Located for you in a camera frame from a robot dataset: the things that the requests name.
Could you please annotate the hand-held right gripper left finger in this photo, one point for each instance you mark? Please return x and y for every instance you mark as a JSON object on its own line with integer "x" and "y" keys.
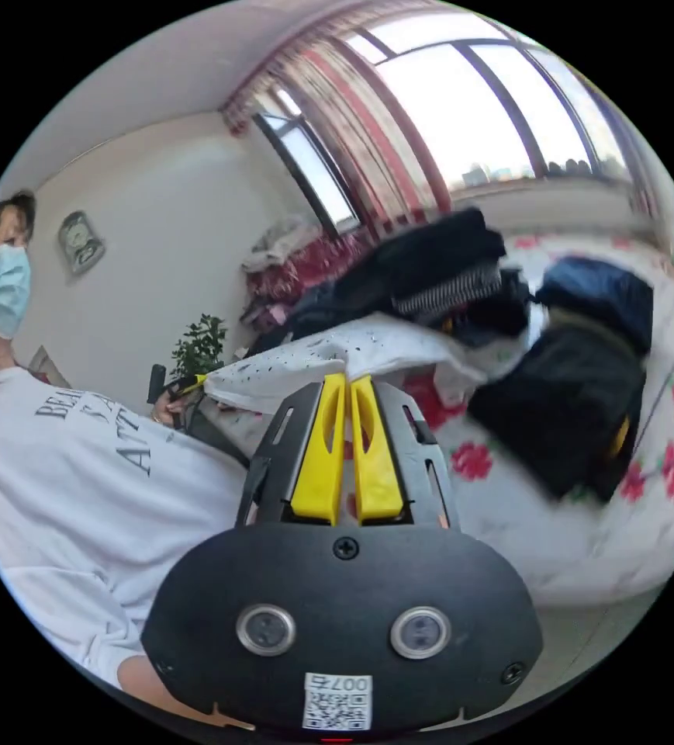
{"x": 318, "y": 460}

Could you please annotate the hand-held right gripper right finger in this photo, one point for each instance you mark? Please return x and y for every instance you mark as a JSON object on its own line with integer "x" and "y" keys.
{"x": 376, "y": 465}

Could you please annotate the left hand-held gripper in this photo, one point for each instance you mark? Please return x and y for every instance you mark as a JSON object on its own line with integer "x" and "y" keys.
{"x": 188, "y": 410}

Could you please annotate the white dotted short sleeve shirt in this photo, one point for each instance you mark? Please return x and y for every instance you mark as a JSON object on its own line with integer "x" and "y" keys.
{"x": 325, "y": 358}

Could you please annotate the person's right forearm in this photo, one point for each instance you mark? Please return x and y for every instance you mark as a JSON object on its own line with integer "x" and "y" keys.
{"x": 146, "y": 682}

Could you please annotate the person's left hand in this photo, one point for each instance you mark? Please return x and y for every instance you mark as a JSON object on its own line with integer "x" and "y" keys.
{"x": 166, "y": 412}

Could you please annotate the green potted plant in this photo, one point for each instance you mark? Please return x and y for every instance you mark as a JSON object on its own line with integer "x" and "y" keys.
{"x": 200, "y": 346}

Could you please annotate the pile of blankets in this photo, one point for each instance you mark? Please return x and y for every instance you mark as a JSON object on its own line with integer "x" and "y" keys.
{"x": 290, "y": 262}

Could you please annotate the person's body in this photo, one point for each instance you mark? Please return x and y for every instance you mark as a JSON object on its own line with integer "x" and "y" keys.
{"x": 51, "y": 495}

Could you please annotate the bed with floral sheet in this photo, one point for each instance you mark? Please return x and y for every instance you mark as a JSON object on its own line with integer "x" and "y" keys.
{"x": 546, "y": 541}

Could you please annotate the pile of clothes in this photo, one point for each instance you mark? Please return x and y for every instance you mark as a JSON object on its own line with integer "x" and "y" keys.
{"x": 575, "y": 407}

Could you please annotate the red striped curtain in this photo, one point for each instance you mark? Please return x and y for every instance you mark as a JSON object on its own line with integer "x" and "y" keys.
{"x": 366, "y": 128}

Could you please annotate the window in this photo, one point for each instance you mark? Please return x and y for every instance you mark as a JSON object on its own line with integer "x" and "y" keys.
{"x": 459, "y": 105}

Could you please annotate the wall clock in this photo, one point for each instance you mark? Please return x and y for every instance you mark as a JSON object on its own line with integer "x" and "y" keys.
{"x": 80, "y": 241}

